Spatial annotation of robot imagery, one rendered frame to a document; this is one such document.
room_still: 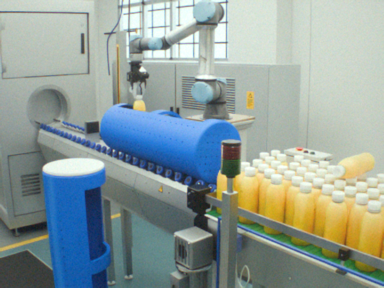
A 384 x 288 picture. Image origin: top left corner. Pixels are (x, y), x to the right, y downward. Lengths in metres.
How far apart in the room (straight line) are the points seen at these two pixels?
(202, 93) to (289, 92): 1.63
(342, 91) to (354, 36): 0.58
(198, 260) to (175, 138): 0.58
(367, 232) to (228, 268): 0.46
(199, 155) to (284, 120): 1.99
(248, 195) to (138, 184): 0.82
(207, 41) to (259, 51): 2.50
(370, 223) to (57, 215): 1.26
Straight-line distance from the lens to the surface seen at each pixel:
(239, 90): 3.64
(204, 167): 1.85
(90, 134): 2.94
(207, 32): 2.24
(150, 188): 2.15
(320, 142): 4.72
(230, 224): 1.35
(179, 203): 1.96
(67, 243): 1.94
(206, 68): 2.24
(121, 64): 3.17
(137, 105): 2.47
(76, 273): 2.00
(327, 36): 4.62
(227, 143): 1.27
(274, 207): 1.50
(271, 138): 3.58
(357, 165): 1.50
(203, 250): 1.62
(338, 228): 1.36
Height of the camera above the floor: 1.52
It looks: 12 degrees down
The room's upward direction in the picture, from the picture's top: straight up
